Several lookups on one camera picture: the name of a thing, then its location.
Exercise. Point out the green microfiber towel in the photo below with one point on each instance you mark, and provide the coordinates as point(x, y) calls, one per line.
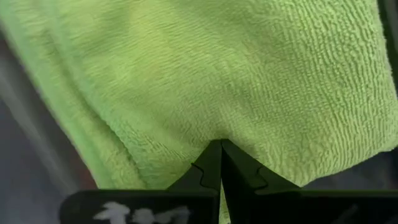
point(217, 77)

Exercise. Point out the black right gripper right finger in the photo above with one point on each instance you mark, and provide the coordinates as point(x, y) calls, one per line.
point(280, 205)

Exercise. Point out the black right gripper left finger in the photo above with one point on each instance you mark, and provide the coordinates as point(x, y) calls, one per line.
point(186, 205)

